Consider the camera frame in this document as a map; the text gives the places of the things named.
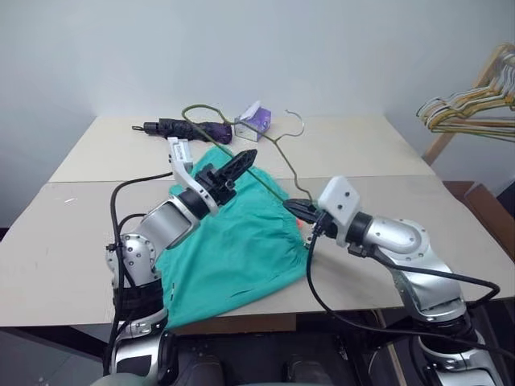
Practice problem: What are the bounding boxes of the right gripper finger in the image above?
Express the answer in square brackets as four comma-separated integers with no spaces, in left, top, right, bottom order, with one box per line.
[287,198,322,211]
[282,203,319,223]

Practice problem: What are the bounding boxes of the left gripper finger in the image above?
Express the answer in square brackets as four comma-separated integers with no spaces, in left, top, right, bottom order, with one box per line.
[223,152,259,183]
[220,149,258,175]

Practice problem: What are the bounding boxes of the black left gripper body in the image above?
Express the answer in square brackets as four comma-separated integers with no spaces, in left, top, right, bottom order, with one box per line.
[195,165,237,205]

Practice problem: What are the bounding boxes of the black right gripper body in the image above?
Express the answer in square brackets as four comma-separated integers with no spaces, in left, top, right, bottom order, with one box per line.
[311,203,341,239]

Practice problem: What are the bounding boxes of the olive wire hanger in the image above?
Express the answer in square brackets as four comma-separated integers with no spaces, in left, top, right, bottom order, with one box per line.
[181,103,319,207]

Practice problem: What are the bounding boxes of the green shorts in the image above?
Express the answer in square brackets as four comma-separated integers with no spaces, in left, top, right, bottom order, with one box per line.
[154,145,313,331]

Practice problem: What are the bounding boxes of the wooden hanger rack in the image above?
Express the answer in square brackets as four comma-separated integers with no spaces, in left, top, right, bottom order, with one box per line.
[421,39,515,166]

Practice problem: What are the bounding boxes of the purple tissue pack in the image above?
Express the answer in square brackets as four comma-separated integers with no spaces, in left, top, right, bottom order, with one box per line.
[233,100,273,142]

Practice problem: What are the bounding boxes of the black purple folded umbrella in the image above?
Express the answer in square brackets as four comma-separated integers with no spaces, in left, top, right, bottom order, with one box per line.
[130,117,234,146]

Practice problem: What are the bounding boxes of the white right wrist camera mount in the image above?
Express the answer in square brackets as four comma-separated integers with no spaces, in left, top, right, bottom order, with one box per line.
[316,175,364,247]

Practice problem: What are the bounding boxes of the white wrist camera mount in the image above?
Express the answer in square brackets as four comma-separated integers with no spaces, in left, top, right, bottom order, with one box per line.
[316,175,364,247]
[166,136,215,202]

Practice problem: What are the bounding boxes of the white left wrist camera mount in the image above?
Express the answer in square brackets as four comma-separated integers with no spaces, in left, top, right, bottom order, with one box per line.
[166,136,215,202]

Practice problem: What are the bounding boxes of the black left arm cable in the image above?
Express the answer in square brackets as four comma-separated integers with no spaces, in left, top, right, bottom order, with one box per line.
[104,171,175,365]

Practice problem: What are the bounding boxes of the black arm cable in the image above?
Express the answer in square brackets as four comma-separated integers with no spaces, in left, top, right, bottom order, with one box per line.
[104,171,175,365]
[348,244,502,311]

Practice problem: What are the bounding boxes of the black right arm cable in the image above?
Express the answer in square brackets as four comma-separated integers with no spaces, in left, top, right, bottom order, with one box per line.
[348,244,502,311]

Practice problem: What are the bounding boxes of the pale wire hangers bunch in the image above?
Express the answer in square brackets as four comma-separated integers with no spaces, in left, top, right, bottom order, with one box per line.
[415,47,515,144]

